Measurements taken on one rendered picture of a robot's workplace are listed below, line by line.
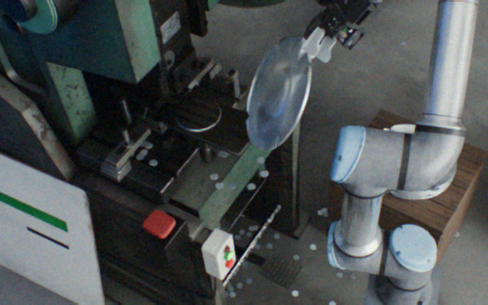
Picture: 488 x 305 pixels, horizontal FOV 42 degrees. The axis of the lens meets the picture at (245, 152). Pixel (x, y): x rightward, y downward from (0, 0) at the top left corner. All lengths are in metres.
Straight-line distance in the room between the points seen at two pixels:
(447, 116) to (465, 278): 1.20
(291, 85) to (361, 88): 1.44
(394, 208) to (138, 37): 1.05
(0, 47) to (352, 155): 1.01
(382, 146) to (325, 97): 1.65
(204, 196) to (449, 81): 0.76
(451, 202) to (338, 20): 0.90
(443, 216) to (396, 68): 1.13
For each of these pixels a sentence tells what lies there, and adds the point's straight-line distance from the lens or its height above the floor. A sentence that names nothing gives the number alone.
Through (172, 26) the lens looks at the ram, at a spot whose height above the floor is 1.06.
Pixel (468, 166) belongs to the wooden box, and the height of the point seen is 0.35.
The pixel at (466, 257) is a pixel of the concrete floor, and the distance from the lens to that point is 2.46.
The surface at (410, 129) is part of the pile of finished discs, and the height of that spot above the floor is 0.39.
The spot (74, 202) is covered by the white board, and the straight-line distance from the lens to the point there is 1.98.
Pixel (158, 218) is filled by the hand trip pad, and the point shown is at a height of 0.76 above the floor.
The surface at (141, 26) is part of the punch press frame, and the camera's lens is 1.41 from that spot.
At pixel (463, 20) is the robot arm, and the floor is 1.25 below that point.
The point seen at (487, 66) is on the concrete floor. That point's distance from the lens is 3.16.
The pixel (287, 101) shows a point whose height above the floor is 0.96.
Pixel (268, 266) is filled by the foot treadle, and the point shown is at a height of 0.16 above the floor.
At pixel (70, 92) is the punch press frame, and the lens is 1.78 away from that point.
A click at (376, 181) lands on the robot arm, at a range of 1.28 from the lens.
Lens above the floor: 2.03
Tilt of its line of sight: 49 degrees down
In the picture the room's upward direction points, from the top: 5 degrees counter-clockwise
